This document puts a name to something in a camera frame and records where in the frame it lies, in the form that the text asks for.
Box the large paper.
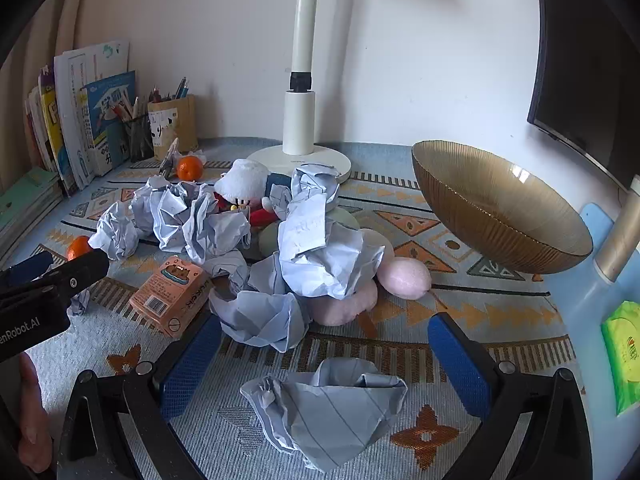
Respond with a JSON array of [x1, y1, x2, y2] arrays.
[[248, 193, 385, 300]]

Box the dango plush skewer toy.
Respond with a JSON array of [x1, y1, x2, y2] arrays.
[[307, 228, 432, 326]]

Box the yellow upright books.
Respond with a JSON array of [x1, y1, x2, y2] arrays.
[[25, 64, 78, 196]]

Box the mandarin orange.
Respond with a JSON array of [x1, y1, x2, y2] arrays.
[[176, 155, 204, 182], [66, 235, 93, 261]]

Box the paper ball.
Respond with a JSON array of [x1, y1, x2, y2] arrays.
[[240, 358, 408, 472], [88, 202, 142, 261]]

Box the orange capybara card box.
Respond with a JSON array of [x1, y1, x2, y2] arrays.
[[129, 256, 212, 338]]

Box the white duck plush toy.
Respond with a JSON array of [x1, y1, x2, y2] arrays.
[[214, 158, 292, 228]]

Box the plaid fabric bow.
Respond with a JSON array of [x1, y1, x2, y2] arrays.
[[158, 138, 181, 179]]

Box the kraft paper pen holder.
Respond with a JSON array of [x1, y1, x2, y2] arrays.
[[148, 96, 198, 160]]

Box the green flat book stack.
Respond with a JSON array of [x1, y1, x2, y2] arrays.
[[1, 167, 63, 261]]

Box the green wet wipes pack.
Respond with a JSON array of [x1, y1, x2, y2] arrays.
[[601, 301, 640, 415]]

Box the black mesh pen cup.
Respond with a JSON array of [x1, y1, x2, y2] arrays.
[[122, 114, 154, 162]]

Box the amber ribbed glass bowl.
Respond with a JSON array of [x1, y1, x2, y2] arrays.
[[411, 140, 593, 274]]

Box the blue upright workbook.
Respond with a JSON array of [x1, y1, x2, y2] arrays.
[[78, 70, 136, 177]]

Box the gold monitor stand pole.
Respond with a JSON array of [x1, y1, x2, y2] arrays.
[[594, 174, 640, 283]]

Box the person's left hand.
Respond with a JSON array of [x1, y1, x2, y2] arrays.
[[18, 352, 53, 474]]

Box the light blue desk pad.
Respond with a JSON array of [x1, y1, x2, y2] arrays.
[[541, 201, 640, 480]]

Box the black monitor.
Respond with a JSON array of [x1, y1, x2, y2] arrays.
[[527, 0, 639, 188]]

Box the white desk lamp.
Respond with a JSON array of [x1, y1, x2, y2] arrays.
[[248, 0, 352, 182]]

